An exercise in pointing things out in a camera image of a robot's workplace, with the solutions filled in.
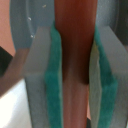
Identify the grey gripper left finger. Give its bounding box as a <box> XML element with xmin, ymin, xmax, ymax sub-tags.
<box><xmin>23</xmin><ymin>24</ymin><xmax>63</xmax><ymax>128</ymax></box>

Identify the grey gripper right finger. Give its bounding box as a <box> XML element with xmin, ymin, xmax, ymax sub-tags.
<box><xmin>89</xmin><ymin>27</ymin><xmax>128</xmax><ymax>128</ymax></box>

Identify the brown toy sausage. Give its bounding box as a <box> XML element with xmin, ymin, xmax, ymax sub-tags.
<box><xmin>55</xmin><ymin>0</ymin><xmax>98</xmax><ymax>128</ymax></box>

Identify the pink toy stove board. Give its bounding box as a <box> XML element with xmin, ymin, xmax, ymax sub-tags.
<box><xmin>0</xmin><ymin>0</ymin><xmax>29</xmax><ymax>98</ymax></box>

